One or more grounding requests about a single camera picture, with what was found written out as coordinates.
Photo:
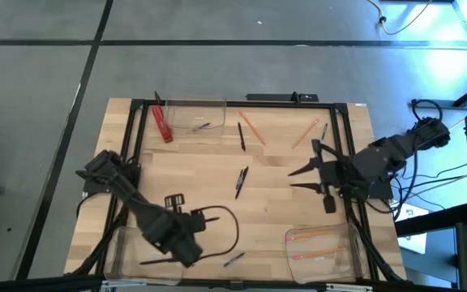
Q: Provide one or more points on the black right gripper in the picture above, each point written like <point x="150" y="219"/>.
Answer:
<point x="337" y="174"/>

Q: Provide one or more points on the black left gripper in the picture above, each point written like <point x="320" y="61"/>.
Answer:
<point x="195" y="225"/>

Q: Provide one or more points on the short dark pen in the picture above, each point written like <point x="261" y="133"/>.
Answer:
<point x="324" y="131"/>

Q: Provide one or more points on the black pen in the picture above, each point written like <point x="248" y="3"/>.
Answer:
<point x="154" y="261"/>
<point x="242" y="181"/>
<point x="239" y="180"/>
<point x="241" y="137"/>

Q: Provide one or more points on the orange pencil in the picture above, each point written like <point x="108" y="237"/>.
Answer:
<point x="306" y="133"/>
<point x="310" y="235"/>
<point x="318" y="254"/>
<point x="252" y="128"/>

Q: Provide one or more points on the clear plastic bin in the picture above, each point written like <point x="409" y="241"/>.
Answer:
<point x="132" y="251"/>
<point x="331" y="269"/>
<point x="185" y="117"/>

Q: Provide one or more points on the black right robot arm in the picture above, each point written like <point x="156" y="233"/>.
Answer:
<point x="383" y="156"/>

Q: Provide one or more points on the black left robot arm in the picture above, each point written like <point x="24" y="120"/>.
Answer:
<point x="136" y="203"/>

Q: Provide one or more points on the long black device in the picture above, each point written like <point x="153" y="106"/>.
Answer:
<point x="274" y="97"/>

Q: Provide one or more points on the red stapler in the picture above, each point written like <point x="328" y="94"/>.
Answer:
<point x="163" y="125"/>

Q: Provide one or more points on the white paper sheet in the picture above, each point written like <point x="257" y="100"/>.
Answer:
<point x="416" y="243"/>

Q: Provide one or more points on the black metal beam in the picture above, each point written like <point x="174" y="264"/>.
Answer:
<point x="448" y="104"/>

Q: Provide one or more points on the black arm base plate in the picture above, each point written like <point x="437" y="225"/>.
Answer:
<point x="379" y="194"/>
<point x="93" y="187"/>

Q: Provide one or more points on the black aluminium table frame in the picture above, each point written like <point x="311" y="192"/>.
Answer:
<point x="270" y="104"/>

